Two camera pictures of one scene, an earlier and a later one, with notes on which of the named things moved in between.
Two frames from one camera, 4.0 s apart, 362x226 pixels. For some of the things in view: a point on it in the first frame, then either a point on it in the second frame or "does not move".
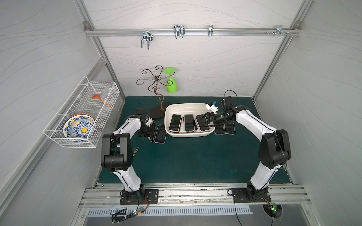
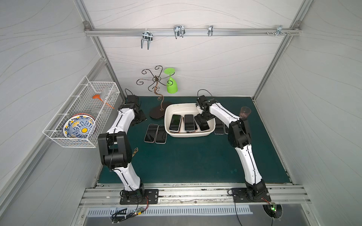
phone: [220, 130] does not move
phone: [201, 120] does not move
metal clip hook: [179, 30] does not move
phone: [161, 133] does not move
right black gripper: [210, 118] → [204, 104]
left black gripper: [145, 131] → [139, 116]
